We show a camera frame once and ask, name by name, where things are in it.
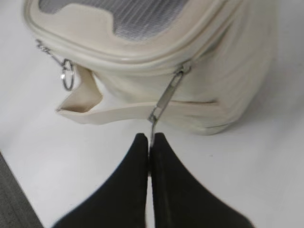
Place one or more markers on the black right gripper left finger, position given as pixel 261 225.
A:
pixel 121 201

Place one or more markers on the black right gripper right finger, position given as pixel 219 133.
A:
pixel 179 200

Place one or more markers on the silver zipper pull tab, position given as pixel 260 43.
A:
pixel 165 98

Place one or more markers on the cream zippered bag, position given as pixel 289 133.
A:
pixel 125 53

